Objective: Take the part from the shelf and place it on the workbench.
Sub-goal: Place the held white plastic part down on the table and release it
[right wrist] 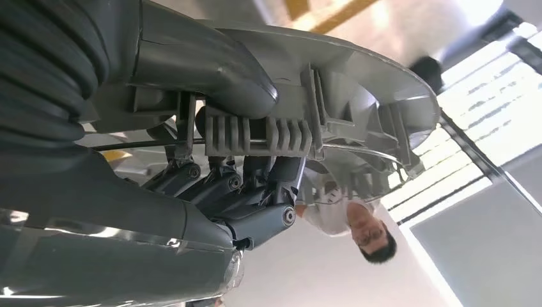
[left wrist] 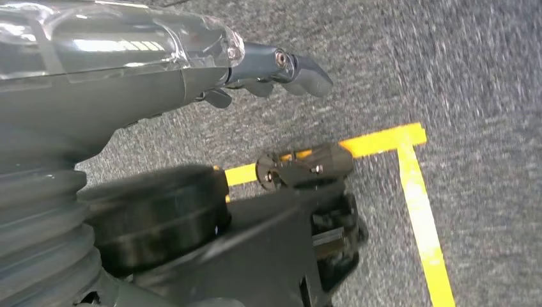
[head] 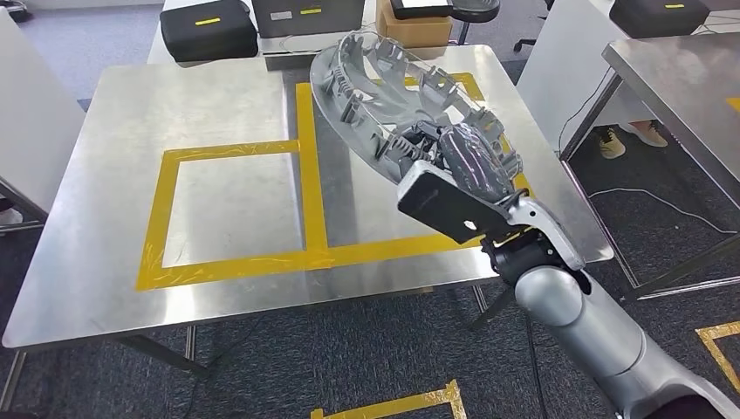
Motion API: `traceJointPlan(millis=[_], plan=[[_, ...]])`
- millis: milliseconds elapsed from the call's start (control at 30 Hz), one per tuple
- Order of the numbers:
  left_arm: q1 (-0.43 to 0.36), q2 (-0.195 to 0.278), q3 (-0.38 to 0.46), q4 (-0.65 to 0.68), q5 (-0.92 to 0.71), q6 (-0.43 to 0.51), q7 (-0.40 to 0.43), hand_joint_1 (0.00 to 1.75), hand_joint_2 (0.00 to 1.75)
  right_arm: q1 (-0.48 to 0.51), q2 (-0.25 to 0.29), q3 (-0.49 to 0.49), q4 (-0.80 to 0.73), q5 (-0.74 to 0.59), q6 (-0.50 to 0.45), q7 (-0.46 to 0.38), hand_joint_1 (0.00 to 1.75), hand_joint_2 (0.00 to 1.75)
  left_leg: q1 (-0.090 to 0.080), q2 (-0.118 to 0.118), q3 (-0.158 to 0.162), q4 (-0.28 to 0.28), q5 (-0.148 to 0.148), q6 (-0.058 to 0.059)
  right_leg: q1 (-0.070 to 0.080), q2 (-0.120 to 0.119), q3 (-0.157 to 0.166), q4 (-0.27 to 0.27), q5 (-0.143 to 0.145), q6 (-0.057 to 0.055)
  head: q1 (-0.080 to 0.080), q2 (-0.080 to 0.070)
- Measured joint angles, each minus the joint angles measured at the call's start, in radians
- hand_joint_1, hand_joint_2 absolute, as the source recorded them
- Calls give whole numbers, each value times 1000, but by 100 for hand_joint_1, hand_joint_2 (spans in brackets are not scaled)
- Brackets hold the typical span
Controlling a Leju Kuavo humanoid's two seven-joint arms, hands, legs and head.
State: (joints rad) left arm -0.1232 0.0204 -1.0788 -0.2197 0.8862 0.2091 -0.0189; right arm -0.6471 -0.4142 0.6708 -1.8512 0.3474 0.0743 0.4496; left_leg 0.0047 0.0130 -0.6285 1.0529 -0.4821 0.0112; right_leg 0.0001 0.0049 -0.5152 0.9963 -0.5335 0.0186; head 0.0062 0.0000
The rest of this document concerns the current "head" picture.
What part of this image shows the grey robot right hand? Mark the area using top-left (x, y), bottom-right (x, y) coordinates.
top-left (424, 122), bottom-right (517, 204)

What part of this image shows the silver plastic wheel cover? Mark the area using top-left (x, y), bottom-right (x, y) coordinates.
top-left (309, 31), bottom-right (524, 192)

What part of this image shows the white board panel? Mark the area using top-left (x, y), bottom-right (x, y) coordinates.
top-left (0, 6), bottom-right (86, 212)
top-left (515, 0), bottom-right (657, 155)

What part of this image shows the black office chair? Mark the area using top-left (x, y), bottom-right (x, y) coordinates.
top-left (513, 0), bottom-right (556, 53)

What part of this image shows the person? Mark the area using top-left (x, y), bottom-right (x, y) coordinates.
top-left (0, 198), bottom-right (24, 228)
top-left (595, 120), bottom-right (668, 160)

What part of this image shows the brown cardboard box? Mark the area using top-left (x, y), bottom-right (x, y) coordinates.
top-left (375, 0), bottom-right (453, 49)

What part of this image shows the black seat stool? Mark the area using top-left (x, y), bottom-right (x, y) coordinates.
top-left (450, 0), bottom-right (501, 46)

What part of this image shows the black tablet device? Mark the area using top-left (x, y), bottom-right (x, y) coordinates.
top-left (390, 0), bottom-right (455, 21)

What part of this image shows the grey metal box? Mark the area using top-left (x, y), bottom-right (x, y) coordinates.
top-left (252, 0), bottom-right (367, 38)

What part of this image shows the black case yellow label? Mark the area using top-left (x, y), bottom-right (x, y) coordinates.
top-left (608, 0), bottom-right (711, 38)
top-left (160, 0), bottom-right (259, 63)

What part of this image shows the yellow floor tape square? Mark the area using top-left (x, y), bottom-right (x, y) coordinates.
top-left (695, 320), bottom-right (740, 395)

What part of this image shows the white power cable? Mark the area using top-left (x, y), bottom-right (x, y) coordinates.
top-left (586, 188), bottom-right (738, 236)

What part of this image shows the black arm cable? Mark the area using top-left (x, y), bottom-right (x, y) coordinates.
top-left (523, 314), bottom-right (547, 419)

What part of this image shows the black floor cable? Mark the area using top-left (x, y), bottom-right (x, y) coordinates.
top-left (173, 314), bottom-right (267, 419)

